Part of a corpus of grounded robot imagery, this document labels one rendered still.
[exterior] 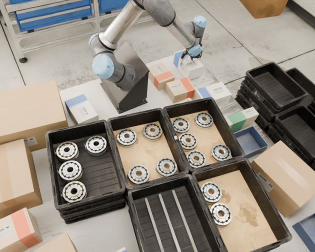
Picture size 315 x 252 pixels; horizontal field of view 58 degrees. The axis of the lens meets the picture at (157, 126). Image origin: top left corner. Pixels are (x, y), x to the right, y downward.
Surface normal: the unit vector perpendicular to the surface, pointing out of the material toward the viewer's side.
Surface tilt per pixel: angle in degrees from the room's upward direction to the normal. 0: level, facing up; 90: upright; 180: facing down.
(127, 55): 44
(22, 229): 0
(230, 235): 0
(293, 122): 0
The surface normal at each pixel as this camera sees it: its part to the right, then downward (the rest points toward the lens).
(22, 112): 0.08, -0.58
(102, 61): -0.48, -0.04
